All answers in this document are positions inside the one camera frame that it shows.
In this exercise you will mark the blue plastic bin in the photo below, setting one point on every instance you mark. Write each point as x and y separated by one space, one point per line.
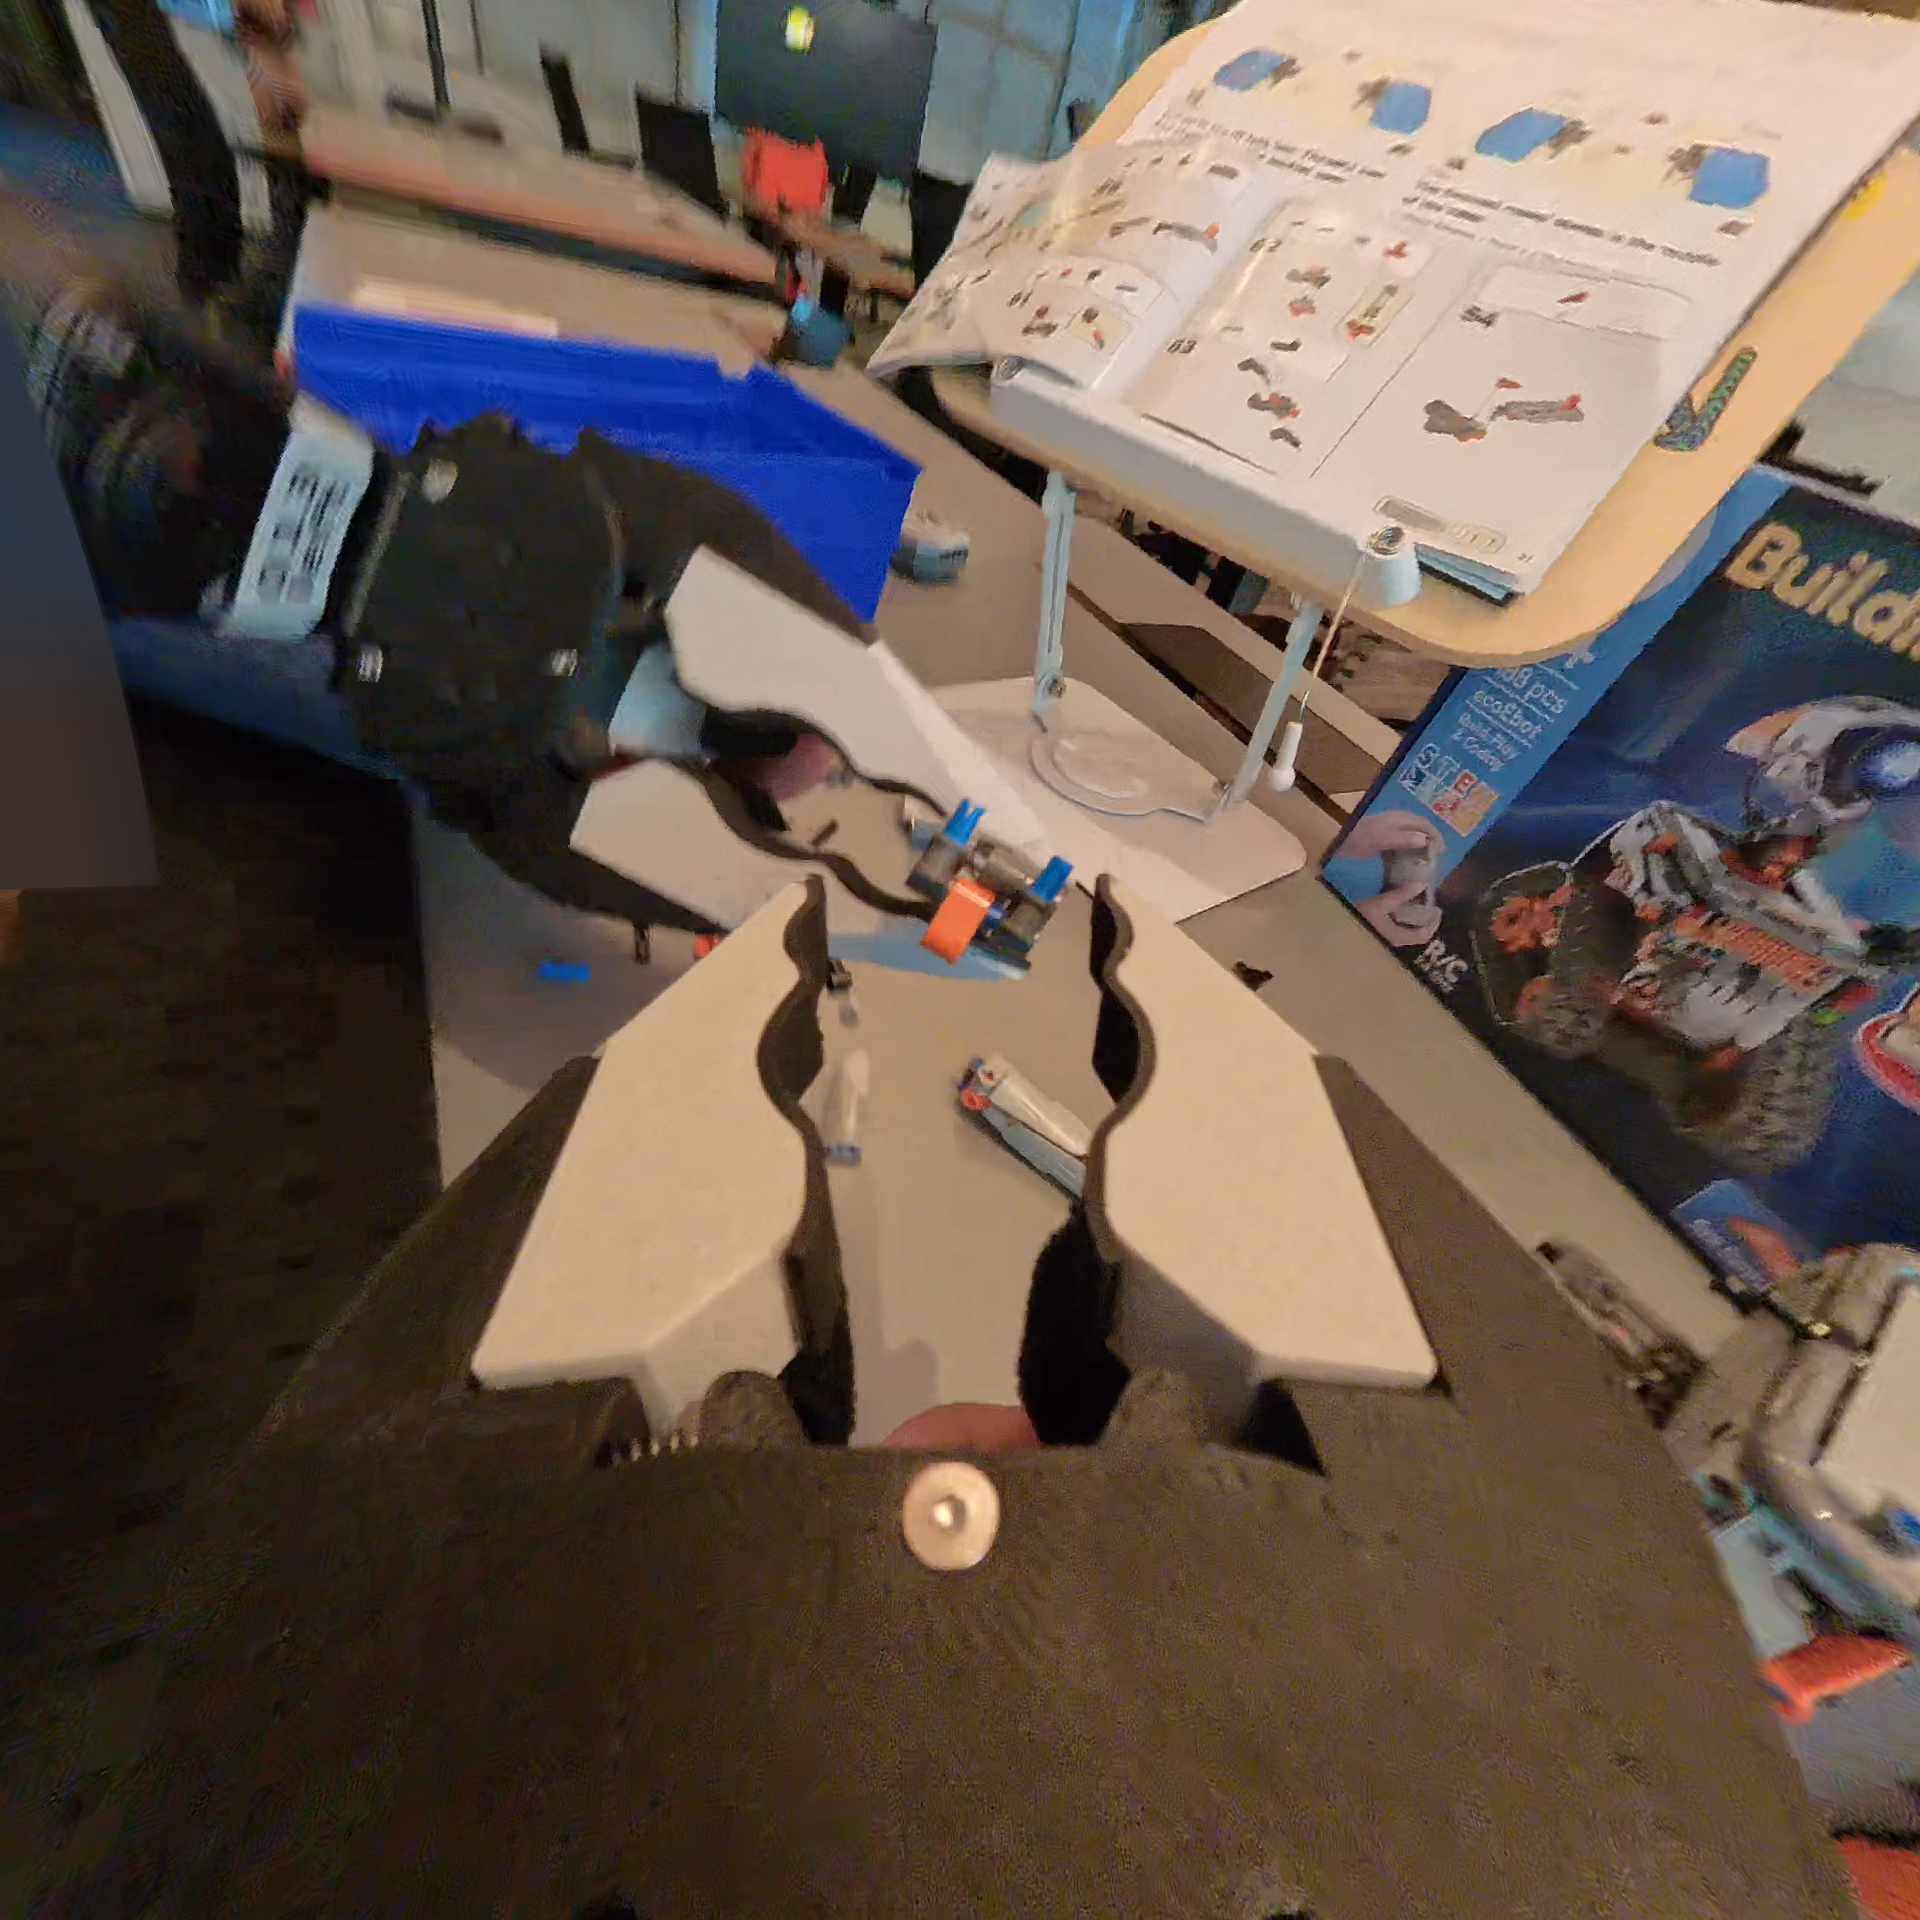
720 434

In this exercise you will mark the white book stand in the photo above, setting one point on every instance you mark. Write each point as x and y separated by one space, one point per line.
1726 495

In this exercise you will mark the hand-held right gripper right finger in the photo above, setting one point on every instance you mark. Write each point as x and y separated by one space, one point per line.
1262 1200

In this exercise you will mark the grey connector with blue pin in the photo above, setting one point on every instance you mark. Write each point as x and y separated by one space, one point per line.
1044 895

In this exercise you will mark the black computer monitor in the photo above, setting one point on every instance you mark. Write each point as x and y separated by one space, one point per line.
824 75

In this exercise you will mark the white printed task sheet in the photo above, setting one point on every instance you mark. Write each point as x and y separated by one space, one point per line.
1576 89

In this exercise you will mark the grey electronic module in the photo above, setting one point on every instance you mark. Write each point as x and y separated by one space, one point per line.
932 548

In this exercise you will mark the wooden background desk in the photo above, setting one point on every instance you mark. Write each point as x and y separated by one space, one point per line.
524 194

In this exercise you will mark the orange connector with blue pins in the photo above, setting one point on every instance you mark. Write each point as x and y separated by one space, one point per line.
950 916

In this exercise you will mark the small dark teal box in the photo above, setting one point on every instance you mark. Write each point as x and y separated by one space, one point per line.
812 326

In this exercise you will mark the blue toy cardboard box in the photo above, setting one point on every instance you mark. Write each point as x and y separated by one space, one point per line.
1649 899

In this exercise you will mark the open instruction booklet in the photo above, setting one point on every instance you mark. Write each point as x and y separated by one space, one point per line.
1276 331

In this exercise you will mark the black office chair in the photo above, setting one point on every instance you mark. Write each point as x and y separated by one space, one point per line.
678 152

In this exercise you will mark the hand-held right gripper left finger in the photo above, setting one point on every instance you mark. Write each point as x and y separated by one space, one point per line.
661 1200

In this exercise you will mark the person's left forearm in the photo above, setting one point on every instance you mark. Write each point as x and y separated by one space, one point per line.
238 674

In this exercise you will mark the white pointed panel piece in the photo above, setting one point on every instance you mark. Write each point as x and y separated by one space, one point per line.
843 1100

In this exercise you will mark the blue axle pin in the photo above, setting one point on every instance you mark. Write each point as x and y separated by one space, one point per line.
563 972

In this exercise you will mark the tracked toy robot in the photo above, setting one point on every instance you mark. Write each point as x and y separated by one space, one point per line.
1830 1441

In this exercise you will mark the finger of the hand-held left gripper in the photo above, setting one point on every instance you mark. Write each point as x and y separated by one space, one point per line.
812 674
661 839

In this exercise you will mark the person's left hand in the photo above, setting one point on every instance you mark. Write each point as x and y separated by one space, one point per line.
795 767

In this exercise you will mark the orange plastic case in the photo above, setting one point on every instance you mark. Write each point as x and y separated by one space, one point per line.
788 173

